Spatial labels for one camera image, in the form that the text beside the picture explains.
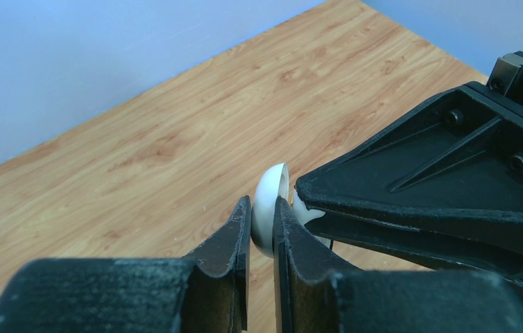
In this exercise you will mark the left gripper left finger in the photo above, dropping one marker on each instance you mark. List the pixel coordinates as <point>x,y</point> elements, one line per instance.
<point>205,290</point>

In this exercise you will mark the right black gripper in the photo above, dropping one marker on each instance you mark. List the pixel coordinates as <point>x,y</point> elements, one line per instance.
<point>442,186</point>

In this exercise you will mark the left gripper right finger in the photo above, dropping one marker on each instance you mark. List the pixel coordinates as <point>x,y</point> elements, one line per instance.
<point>318,291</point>

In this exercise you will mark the white charging case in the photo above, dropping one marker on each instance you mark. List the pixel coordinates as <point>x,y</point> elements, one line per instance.
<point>274,184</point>

